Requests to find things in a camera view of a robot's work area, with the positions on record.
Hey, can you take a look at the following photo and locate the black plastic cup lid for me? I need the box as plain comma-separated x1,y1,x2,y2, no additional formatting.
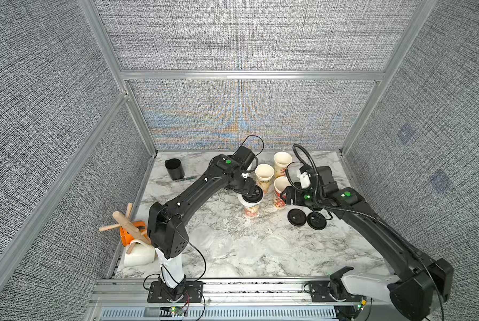
238,186,263,203
306,211,327,231
287,209,307,227

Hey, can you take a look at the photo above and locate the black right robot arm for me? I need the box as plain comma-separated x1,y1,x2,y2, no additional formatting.
280,187,454,320

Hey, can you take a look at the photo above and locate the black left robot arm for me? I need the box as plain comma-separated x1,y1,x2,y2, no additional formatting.
147,147,263,301

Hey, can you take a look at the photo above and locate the red milk tea paper cup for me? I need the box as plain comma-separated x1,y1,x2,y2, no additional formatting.
274,176,290,209

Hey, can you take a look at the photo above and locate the middle yellow paper cup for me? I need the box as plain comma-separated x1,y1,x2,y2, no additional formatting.
255,164,275,193

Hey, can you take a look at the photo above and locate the back right paper cup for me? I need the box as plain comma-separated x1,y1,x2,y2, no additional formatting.
274,151,293,178

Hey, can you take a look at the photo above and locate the black cylindrical cup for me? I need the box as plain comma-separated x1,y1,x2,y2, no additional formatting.
164,158,185,181

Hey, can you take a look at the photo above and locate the wooden mug tree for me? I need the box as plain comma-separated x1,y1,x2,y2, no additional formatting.
98,203,151,245

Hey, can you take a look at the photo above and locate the white mug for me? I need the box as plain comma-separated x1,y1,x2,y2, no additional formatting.
123,239,156,268

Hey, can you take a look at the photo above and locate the orange mug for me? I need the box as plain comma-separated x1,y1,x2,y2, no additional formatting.
119,221,146,247

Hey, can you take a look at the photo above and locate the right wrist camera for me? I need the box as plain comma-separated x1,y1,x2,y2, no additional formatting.
298,165,338,194

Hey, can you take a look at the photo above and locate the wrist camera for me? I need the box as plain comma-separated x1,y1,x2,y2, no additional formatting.
231,145,255,173
298,165,338,194

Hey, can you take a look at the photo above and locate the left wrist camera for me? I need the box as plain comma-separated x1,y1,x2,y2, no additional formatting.
231,145,255,173

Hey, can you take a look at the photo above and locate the fork with teal handle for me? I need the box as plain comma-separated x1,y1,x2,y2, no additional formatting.
156,176,198,186

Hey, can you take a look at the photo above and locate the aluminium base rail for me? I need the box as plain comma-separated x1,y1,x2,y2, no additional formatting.
84,278,404,320

